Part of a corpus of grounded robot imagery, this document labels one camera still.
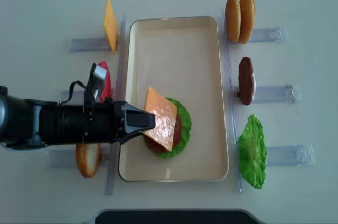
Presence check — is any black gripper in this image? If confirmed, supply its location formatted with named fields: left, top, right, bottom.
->
left=83, top=98, right=156, bottom=145

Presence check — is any orange cheese slice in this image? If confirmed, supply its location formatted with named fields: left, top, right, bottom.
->
left=144, top=87, right=177, bottom=152
left=103, top=0, right=118, bottom=54

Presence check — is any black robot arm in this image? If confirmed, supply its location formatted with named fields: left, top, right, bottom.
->
left=1, top=86, right=156, bottom=151

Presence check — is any brown meat patty on tray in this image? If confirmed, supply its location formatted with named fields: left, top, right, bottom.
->
left=143, top=115, right=182, bottom=154

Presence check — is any red tomato slice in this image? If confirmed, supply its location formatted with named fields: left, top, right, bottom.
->
left=99, top=61, right=112, bottom=102

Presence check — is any sliced bread piece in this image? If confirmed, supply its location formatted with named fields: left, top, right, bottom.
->
left=76, top=144, right=100, bottom=178

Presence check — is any green lettuce leaf on tray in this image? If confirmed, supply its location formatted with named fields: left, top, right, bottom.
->
left=144, top=98, right=192, bottom=158

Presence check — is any standing green lettuce leaf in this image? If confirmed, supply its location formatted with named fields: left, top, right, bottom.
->
left=237, top=114, right=267, bottom=189

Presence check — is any standing brown meat patty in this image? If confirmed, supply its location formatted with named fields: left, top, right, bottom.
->
left=238, top=57, right=255, bottom=105

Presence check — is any cream rectangular tray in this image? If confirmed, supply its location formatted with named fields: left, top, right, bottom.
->
left=118, top=16, right=229, bottom=182

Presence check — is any black base at bottom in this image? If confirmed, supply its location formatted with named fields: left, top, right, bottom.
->
left=95, top=210, right=257, bottom=224

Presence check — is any left golden bun half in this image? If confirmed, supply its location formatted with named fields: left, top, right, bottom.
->
left=225, top=0, right=241, bottom=43

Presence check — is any golden bun half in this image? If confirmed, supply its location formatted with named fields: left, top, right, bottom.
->
left=239, top=0, right=256, bottom=44
left=225, top=0, right=241, bottom=43

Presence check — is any right golden bun half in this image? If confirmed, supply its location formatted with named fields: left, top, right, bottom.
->
left=239, top=0, right=256, bottom=44

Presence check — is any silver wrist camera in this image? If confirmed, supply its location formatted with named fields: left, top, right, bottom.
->
left=84, top=63, right=108, bottom=104

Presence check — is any clear tomato holder rail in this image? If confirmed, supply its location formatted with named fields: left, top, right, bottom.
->
left=56, top=90, right=101, bottom=105

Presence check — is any black camera cable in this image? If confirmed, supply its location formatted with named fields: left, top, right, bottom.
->
left=58, top=80, right=88, bottom=105

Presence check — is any clear bread holder rail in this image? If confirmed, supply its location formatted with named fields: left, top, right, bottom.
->
left=45, top=146, right=109, bottom=169

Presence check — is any left long clear rail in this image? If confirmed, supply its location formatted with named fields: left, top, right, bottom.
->
left=105, top=12, right=127, bottom=196

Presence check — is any long clear rail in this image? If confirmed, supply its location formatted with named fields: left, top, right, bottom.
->
left=105, top=12, right=127, bottom=196
left=222, top=7, right=242, bottom=193

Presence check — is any right long clear rail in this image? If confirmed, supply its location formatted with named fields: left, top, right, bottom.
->
left=222, top=7, right=242, bottom=193

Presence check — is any clear patty holder rail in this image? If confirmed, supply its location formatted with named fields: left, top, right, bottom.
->
left=230, top=84, right=302, bottom=104

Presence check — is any clear lettuce holder rail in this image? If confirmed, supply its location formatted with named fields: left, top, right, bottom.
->
left=267, top=144, right=315, bottom=167

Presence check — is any clear bun holder rail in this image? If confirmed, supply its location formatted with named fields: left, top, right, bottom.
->
left=248, top=27, right=288, bottom=43

